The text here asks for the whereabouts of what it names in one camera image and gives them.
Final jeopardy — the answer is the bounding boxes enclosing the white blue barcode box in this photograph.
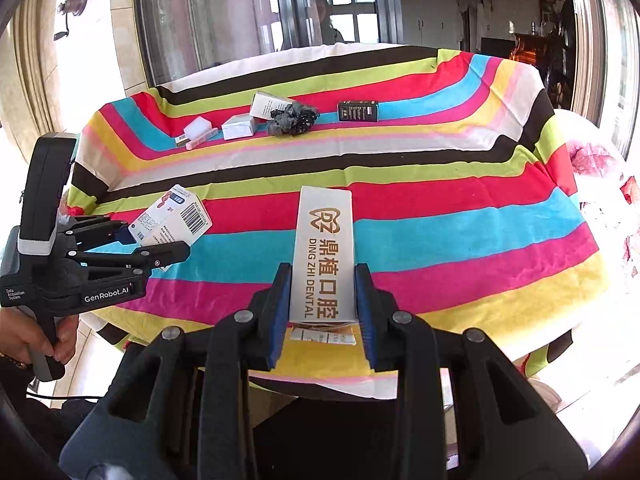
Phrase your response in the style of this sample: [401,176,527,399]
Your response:
[128,184,213,246]

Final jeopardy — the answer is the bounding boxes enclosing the white dental box gold letters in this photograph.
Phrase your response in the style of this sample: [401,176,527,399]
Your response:
[290,186,357,325]

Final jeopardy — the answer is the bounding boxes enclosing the grey black hair scrunchie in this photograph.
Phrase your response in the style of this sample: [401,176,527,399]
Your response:
[267,102,320,136]

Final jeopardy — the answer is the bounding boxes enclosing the pink slim box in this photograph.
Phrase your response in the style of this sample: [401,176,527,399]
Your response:
[186,128,219,151]

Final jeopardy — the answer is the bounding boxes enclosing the person's left hand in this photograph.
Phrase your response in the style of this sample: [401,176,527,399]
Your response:
[0,308,79,364]

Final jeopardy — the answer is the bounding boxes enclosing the small yellow white box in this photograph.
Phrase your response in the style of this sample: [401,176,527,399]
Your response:
[175,134,189,148]

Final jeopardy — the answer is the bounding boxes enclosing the white foam block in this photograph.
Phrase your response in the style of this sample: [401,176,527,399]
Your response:
[183,116,213,141]

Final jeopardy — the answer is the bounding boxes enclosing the white square box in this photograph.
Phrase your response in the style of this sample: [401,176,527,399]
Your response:
[221,113,256,141]

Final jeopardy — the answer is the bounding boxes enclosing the white box black text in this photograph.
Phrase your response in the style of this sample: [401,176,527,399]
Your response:
[250,91,293,120]

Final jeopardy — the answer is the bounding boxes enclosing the striped colourful tablecloth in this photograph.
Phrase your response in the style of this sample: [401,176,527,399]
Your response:
[66,44,606,376]

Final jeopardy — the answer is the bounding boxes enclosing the black small box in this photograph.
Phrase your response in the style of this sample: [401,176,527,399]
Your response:
[337,101,378,122]

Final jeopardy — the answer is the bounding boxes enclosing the floral white cloth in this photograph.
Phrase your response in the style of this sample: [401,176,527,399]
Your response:
[541,110,639,282]

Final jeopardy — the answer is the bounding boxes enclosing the wall lamp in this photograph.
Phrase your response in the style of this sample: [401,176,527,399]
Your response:
[53,0,88,41]

